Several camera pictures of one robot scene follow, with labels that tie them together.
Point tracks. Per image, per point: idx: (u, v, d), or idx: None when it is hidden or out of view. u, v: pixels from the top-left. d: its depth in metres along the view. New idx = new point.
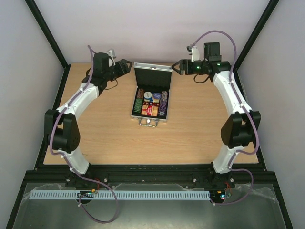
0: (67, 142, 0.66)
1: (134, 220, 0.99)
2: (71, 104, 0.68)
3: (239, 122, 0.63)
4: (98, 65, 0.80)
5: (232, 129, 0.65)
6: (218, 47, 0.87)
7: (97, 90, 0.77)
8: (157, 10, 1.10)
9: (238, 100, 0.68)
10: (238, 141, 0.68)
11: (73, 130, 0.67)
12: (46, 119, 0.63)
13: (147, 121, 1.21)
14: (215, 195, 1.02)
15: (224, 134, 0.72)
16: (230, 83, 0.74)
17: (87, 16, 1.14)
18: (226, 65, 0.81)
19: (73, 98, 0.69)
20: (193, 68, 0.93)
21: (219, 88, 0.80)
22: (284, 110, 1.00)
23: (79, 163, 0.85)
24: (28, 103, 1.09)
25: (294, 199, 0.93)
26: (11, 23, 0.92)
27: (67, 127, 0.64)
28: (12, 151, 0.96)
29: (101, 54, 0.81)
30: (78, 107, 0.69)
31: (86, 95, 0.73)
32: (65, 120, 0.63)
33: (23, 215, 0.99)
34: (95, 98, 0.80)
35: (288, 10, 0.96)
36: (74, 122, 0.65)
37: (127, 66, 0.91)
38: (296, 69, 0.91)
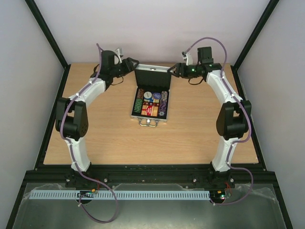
0: (77, 129, 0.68)
1: (134, 220, 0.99)
2: (81, 94, 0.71)
3: (230, 110, 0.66)
4: (105, 62, 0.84)
5: (225, 118, 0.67)
6: (210, 51, 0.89)
7: (104, 85, 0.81)
8: (157, 10, 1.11)
9: (228, 92, 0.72)
10: (232, 132, 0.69)
11: (84, 118, 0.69)
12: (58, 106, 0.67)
13: (147, 121, 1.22)
14: (215, 195, 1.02)
15: (219, 127, 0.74)
16: (221, 78, 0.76)
17: (88, 16, 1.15)
18: (218, 65, 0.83)
19: (84, 88, 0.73)
20: (188, 72, 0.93)
21: (212, 84, 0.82)
22: (284, 109, 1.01)
23: (83, 157, 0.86)
24: (29, 103, 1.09)
25: (294, 199, 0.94)
26: (12, 22, 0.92)
27: (78, 114, 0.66)
28: (12, 150, 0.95)
29: (108, 51, 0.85)
30: (87, 97, 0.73)
31: (95, 88, 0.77)
32: (76, 107, 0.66)
33: (23, 215, 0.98)
34: (101, 92, 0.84)
35: (288, 10, 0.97)
36: (85, 109, 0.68)
37: (132, 65, 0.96)
38: (296, 68, 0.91)
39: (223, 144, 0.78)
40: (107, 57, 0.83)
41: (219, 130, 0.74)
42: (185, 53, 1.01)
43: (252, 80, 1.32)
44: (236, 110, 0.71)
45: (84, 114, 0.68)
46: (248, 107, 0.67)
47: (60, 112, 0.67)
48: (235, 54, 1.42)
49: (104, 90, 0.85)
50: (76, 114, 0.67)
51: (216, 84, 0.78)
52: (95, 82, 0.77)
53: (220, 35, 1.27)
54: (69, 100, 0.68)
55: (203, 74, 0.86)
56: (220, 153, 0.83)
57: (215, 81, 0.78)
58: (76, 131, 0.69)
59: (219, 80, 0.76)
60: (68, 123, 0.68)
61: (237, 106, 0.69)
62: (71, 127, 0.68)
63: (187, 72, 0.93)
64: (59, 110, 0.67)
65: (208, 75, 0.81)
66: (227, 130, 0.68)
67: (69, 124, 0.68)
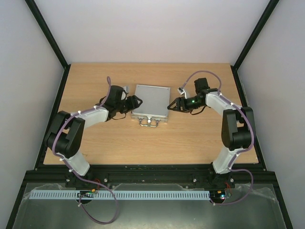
0: (66, 147, 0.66)
1: (134, 220, 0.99)
2: (83, 113, 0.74)
3: (233, 117, 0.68)
4: (113, 95, 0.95)
5: (228, 127, 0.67)
6: (205, 82, 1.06)
7: (106, 114, 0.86)
8: (157, 9, 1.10)
9: (228, 103, 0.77)
10: (239, 143, 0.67)
11: (77, 136, 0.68)
12: (57, 119, 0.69)
13: (148, 121, 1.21)
14: (215, 195, 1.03)
15: (225, 138, 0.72)
16: (219, 95, 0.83)
17: (87, 16, 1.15)
18: (214, 89, 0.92)
19: (87, 110, 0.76)
20: (188, 104, 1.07)
21: (211, 104, 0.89)
22: (284, 110, 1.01)
23: (79, 165, 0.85)
24: (29, 103, 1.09)
25: (294, 199, 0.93)
26: (12, 23, 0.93)
27: (74, 130, 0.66)
28: (13, 150, 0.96)
29: (117, 87, 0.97)
30: (88, 118, 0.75)
31: (98, 113, 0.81)
32: (74, 124, 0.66)
33: (23, 215, 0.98)
34: (101, 120, 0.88)
35: (288, 10, 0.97)
36: (82, 127, 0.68)
37: (136, 103, 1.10)
38: (296, 68, 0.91)
39: (227, 152, 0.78)
40: (115, 92, 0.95)
41: (225, 142, 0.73)
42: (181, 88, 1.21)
43: (252, 80, 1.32)
44: (240, 120, 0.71)
45: (79, 131, 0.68)
46: (249, 114, 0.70)
47: (56, 126, 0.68)
48: (235, 54, 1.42)
49: (105, 120, 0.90)
50: (71, 130, 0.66)
51: (215, 101, 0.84)
52: (99, 108, 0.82)
53: (220, 35, 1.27)
54: (69, 115, 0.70)
55: (202, 98, 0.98)
56: (224, 158, 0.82)
57: (213, 98, 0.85)
58: (66, 150, 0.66)
59: (218, 98, 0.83)
60: (62, 139, 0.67)
61: (238, 114, 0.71)
62: (63, 143, 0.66)
63: (187, 104, 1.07)
64: (57, 123, 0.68)
65: (206, 96, 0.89)
66: (234, 140, 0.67)
67: (62, 140, 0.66)
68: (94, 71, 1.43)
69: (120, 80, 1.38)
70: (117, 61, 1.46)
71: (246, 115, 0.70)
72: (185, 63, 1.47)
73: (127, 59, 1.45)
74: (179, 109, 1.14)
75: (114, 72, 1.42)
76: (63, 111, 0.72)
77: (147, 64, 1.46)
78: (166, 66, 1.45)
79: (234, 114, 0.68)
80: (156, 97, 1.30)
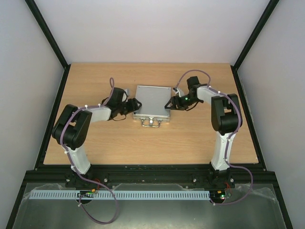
0: (75, 138, 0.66)
1: (134, 220, 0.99)
2: (89, 109, 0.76)
3: (220, 101, 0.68)
4: (115, 96, 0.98)
5: (216, 111, 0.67)
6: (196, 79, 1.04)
7: (108, 114, 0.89)
8: (157, 9, 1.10)
9: (214, 92, 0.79)
10: (227, 126, 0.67)
11: (85, 128, 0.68)
12: (66, 111, 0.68)
13: (150, 122, 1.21)
14: (215, 195, 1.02)
15: (214, 123, 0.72)
16: (208, 87, 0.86)
17: (87, 16, 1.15)
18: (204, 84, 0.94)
19: (93, 107, 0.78)
20: (182, 102, 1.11)
21: (202, 97, 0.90)
22: (284, 109, 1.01)
23: (82, 161, 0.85)
24: (29, 102, 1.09)
25: (294, 199, 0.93)
26: (12, 23, 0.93)
27: (81, 121, 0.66)
28: (13, 150, 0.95)
29: (119, 89, 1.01)
30: (94, 113, 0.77)
31: (102, 110, 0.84)
32: (82, 115, 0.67)
33: (23, 215, 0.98)
34: (103, 119, 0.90)
35: (288, 10, 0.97)
36: (89, 119, 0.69)
37: (136, 105, 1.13)
38: (296, 68, 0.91)
39: (220, 140, 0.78)
40: (117, 93, 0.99)
41: (214, 128, 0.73)
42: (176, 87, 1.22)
43: (252, 80, 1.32)
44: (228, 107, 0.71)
45: (86, 124, 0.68)
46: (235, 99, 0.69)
47: (64, 118, 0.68)
48: (235, 54, 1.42)
49: (106, 119, 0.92)
50: (79, 121, 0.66)
51: (204, 92, 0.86)
52: (103, 107, 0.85)
53: (220, 35, 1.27)
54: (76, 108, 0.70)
55: (194, 94, 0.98)
56: (218, 146, 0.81)
57: (202, 91, 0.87)
58: (74, 141, 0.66)
59: (207, 89, 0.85)
60: (69, 130, 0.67)
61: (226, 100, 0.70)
62: (71, 134, 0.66)
63: (182, 101, 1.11)
64: (65, 115, 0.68)
65: (198, 89, 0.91)
66: (222, 124, 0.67)
67: (69, 132, 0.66)
68: (94, 71, 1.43)
69: (120, 80, 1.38)
70: (117, 60, 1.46)
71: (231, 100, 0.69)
72: (185, 63, 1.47)
73: (127, 59, 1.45)
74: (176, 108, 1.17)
75: (114, 72, 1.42)
76: (70, 104, 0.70)
77: (147, 64, 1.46)
78: (165, 66, 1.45)
79: (221, 99, 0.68)
80: (156, 97, 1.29)
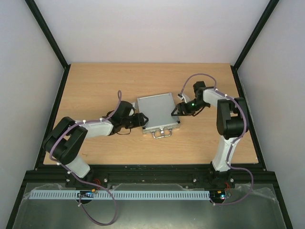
0: (65, 154, 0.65)
1: (134, 220, 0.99)
2: (87, 123, 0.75)
3: (226, 105, 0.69)
4: (120, 110, 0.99)
5: (222, 114, 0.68)
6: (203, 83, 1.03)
7: (110, 130, 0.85)
8: (157, 8, 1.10)
9: (221, 95, 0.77)
10: (233, 131, 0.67)
11: (77, 144, 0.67)
12: (61, 124, 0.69)
13: (162, 132, 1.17)
14: (216, 195, 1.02)
15: (218, 128, 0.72)
16: (215, 90, 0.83)
17: (87, 16, 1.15)
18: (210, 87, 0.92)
19: (93, 121, 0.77)
20: (189, 107, 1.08)
21: (208, 99, 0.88)
22: (283, 109, 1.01)
23: (76, 165, 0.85)
24: (29, 102, 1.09)
25: (294, 199, 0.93)
26: (13, 24, 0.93)
27: (74, 138, 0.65)
28: (13, 150, 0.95)
29: (126, 103, 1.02)
30: (91, 129, 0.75)
31: (102, 126, 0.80)
32: (76, 131, 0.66)
33: (23, 215, 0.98)
34: (105, 133, 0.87)
35: (287, 10, 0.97)
36: (83, 136, 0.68)
37: (142, 119, 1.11)
38: (297, 67, 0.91)
39: (223, 143, 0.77)
40: (124, 108, 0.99)
41: (218, 132, 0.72)
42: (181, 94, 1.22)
43: (252, 80, 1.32)
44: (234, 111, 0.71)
45: (79, 141, 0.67)
46: (241, 103, 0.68)
47: (58, 131, 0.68)
48: (235, 54, 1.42)
49: (108, 134, 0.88)
50: (72, 138, 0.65)
51: (211, 95, 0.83)
52: (105, 121, 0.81)
53: (220, 35, 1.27)
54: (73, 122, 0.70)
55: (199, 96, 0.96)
56: (220, 150, 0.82)
57: (208, 94, 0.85)
58: (63, 156, 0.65)
59: (213, 92, 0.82)
60: (61, 145, 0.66)
61: (232, 104, 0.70)
62: (62, 150, 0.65)
63: (188, 108, 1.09)
64: (59, 128, 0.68)
65: (204, 92, 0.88)
66: (228, 128, 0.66)
67: (59, 147, 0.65)
68: (94, 71, 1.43)
69: (120, 80, 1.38)
70: (117, 60, 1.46)
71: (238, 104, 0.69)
72: (185, 63, 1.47)
73: (127, 60, 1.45)
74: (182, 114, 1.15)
75: (114, 72, 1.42)
76: (68, 117, 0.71)
77: (147, 64, 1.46)
78: (165, 66, 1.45)
79: (227, 103, 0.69)
80: (156, 97, 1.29)
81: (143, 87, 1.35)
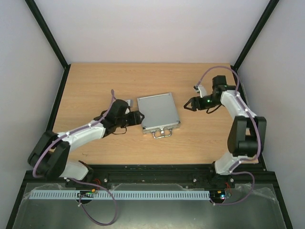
0: (47, 172, 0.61)
1: (134, 220, 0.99)
2: (72, 133, 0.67)
3: (244, 124, 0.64)
4: (115, 110, 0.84)
5: (237, 133, 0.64)
6: (223, 78, 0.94)
7: (102, 132, 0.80)
8: (157, 8, 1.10)
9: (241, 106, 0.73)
10: (244, 150, 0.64)
11: (61, 160, 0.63)
12: (43, 139, 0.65)
13: (162, 132, 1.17)
14: (215, 195, 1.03)
15: (229, 143, 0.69)
16: (236, 97, 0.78)
17: (87, 16, 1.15)
18: (232, 88, 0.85)
19: (77, 130, 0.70)
20: (204, 102, 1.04)
21: (226, 104, 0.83)
22: (283, 110, 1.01)
23: (74, 171, 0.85)
24: (29, 102, 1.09)
25: (294, 199, 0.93)
26: (13, 24, 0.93)
27: (55, 155, 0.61)
28: (13, 150, 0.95)
29: (121, 101, 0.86)
30: (77, 139, 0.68)
31: (92, 131, 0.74)
32: (58, 147, 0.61)
33: (22, 215, 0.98)
34: (96, 137, 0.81)
35: (287, 10, 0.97)
36: (66, 152, 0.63)
37: (139, 117, 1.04)
38: (297, 67, 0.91)
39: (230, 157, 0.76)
40: (118, 108, 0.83)
41: (229, 148, 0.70)
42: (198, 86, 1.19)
43: (252, 80, 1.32)
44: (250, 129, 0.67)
45: (62, 157, 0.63)
46: (260, 124, 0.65)
47: (41, 147, 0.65)
48: (235, 54, 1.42)
49: (101, 136, 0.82)
50: (54, 155, 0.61)
51: (230, 102, 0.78)
52: (94, 126, 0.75)
53: (220, 35, 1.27)
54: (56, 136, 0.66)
55: (217, 94, 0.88)
56: (225, 158, 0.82)
57: (228, 98, 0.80)
58: (46, 174, 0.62)
59: (234, 98, 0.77)
60: (45, 162, 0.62)
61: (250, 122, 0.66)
62: (45, 167, 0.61)
63: (203, 103, 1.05)
64: (42, 144, 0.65)
65: (223, 94, 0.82)
66: (238, 147, 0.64)
67: (43, 164, 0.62)
68: (94, 71, 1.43)
69: (120, 80, 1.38)
70: (117, 60, 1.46)
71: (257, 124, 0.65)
72: (185, 63, 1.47)
73: (127, 60, 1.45)
74: (194, 109, 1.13)
75: (114, 72, 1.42)
76: (50, 130, 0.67)
77: (147, 64, 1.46)
78: (166, 66, 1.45)
79: (245, 121, 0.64)
80: (156, 97, 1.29)
81: (144, 87, 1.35)
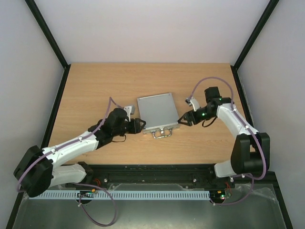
0: (30, 188, 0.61)
1: (134, 220, 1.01)
2: (57, 150, 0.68)
3: (247, 143, 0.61)
4: (111, 121, 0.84)
5: (241, 153, 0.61)
6: (217, 90, 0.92)
7: (95, 144, 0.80)
8: (157, 8, 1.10)
9: (241, 122, 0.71)
10: (250, 169, 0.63)
11: (43, 178, 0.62)
12: (27, 155, 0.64)
13: (162, 132, 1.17)
14: (216, 195, 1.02)
15: (233, 161, 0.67)
16: (233, 111, 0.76)
17: (87, 16, 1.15)
18: (227, 99, 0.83)
19: (64, 146, 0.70)
20: (198, 116, 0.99)
21: (223, 118, 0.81)
22: (283, 110, 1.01)
23: (71, 176, 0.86)
24: (29, 102, 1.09)
25: (294, 200, 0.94)
26: (13, 25, 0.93)
27: (37, 173, 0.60)
28: (13, 150, 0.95)
29: (119, 111, 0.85)
30: (63, 156, 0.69)
31: (83, 145, 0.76)
32: (40, 165, 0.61)
33: (23, 215, 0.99)
34: (90, 149, 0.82)
35: (287, 10, 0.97)
36: (49, 170, 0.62)
37: (138, 126, 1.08)
38: (297, 67, 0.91)
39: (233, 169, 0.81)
40: (114, 119, 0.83)
41: (233, 165, 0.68)
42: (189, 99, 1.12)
43: (252, 80, 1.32)
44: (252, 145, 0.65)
45: (45, 175, 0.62)
46: (264, 141, 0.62)
47: (25, 162, 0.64)
48: (235, 54, 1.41)
49: (95, 148, 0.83)
50: (36, 173, 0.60)
51: (228, 118, 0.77)
52: (84, 139, 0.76)
53: (220, 35, 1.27)
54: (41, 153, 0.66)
55: (212, 108, 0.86)
56: (227, 167, 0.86)
57: (225, 113, 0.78)
58: (29, 190, 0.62)
59: (231, 113, 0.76)
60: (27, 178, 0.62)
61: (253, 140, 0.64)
62: (27, 183, 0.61)
63: (197, 117, 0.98)
64: (26, 160, 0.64)
65: (218, 108, 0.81)
66: (245, 167, 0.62)
67: (25, 181, 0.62)
68: (94, 71, 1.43)
69: (120, 80, 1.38)
70: (117, 60, 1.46)
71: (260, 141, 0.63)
72: (185, 63, 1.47)
73: (127, 59, 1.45)
74: (190, 123, 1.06)
75: (114, 72, 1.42)
76: (35, 146, 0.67)
77: (147, 64, 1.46)
78: (166, 66, 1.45)
79: (249, 140, 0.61)
80: (156, 97, 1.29)
81: (143, 87, 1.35)
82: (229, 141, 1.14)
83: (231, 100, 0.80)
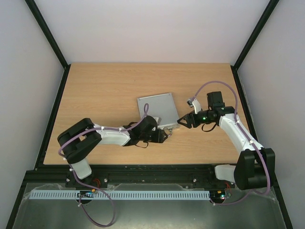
0: (73, 154, 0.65)
1: (134, 220, 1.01)
2: (105, 130, 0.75)
3: (251, 160, 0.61)
4: (142, 125, 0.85)
5: (245, 170, 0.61)
6: (220, 95, 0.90)
7: (125, 140, 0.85)
8: (157, 9, 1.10)
9: (245, 136, 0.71)
10: (255, 185, 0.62)
11: (87, 149, 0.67)
12: (81, 124, 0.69)
13: None
14: (215, 195, 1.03)
15: (238, 176, 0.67)
16: (236, 123, 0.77)
17: (87, 17, 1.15)
18: (229, 109, 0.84)
19: (110, 129, 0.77)
20: (199, 119, 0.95)
21: (225, 129, 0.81)
22: (284, 110, 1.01)
23: (80, 167, 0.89)
24: (29, 101, 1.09)
25: (293, 199, 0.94)
26: (13, 26, 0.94)
27: (87, 142, 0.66)
28: (13, 150, 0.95)
29: (151, 119, 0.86)
30: (106, 136, 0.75)
31: (120, 135, 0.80)
32: (91, 136, 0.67)
33: (23, 215, 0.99)
34: (120, 143, 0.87)
35: (288, 10, 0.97)
36: (96, 143, 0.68)
37: (162, 137, 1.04)
38: (298, 67, 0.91)
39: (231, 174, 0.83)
40: (147, 124, 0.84)
41: (237, 180, 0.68)
42: (191, 101, 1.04)
43: (252, 80, 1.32)
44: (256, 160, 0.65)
45: (91, 146, 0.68)
46: (268, 157, 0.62)
47: (76, 129, 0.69)
48: (235, 54, 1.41)
49: (122, 144, 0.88)
50: (85, 140, 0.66)
51: (230, 129, 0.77)
52: (123, 131, 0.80)
53: (220, 35, 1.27)
54: (92, 126, 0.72)
55: (215, 118, 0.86)
56: (227, 172, 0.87)
57: (228, 124, 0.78)
58: (71, 156, 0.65)
59: (234, 124, 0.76)
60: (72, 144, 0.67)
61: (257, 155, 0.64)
62: (72, 149, 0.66)
63: (197, 119, 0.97)
64: (77, 127, 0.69)
65: (221, 118, 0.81)
66: (249, 182, 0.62)
67: (69, 146, 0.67)
68: (94, 71, 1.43)
69: (120, 80, 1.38)
70: (117, 61, 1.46)
71: (265, 157, 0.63)
72: (185, 63, 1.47)
73: (127, 60, 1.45)
74: (188, 125, 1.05)
75: (114, 72, 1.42)
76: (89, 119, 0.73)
77: (147, 64, 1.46)
78: (166, 66, 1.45)
79: (253, 155, 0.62)
80: (156, 97, 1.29)
81: (143, 87, 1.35)
82: (229, 141, 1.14)
83: (235, 110, 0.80)
